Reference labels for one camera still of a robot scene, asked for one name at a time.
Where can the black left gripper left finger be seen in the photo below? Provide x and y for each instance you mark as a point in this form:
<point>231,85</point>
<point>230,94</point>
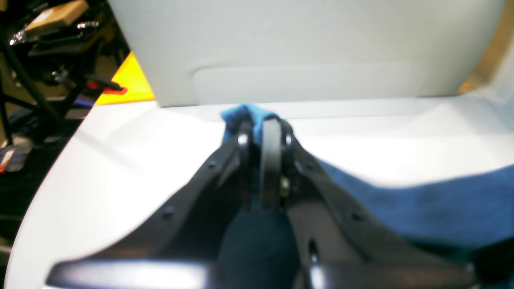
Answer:
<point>177,246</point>

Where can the dark blue t-shirt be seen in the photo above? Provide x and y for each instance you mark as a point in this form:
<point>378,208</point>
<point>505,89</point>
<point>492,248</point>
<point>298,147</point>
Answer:
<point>466,218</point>

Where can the yellow object beside table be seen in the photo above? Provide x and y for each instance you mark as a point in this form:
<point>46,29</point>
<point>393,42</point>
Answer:
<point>134,83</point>

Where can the black equipment stand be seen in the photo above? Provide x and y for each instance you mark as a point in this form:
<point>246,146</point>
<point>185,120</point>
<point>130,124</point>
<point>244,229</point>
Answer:
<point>56,56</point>

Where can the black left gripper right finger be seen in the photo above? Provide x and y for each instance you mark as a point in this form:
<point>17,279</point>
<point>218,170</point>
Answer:
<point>341,245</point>

